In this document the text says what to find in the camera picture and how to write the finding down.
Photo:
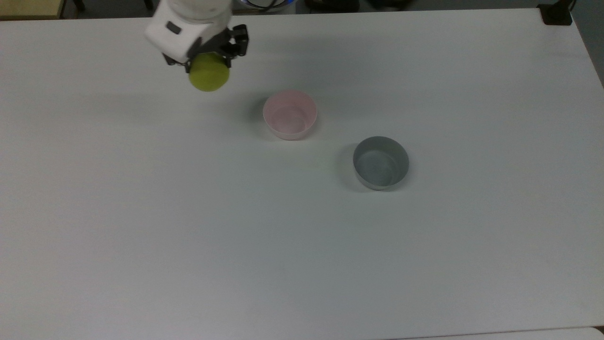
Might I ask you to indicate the wooden furniture piece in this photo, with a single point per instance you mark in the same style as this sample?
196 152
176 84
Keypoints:
30 7

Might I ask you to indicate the yellow-green tennis ball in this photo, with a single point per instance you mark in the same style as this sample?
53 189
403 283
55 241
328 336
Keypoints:
209 73

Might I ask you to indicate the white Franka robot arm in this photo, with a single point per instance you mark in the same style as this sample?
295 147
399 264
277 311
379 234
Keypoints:
184 28

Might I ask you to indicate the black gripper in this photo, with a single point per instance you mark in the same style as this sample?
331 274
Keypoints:
219 45

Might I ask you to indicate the pink plastic bowl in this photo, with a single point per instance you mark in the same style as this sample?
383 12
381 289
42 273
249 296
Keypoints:
289 115

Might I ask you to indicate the blue rimmed round object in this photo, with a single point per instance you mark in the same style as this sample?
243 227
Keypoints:
264 4

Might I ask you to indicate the black clamp base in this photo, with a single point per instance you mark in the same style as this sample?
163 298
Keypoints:
557 14

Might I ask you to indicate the grey plastic bowl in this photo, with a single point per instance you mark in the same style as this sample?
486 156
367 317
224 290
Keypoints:
381 163

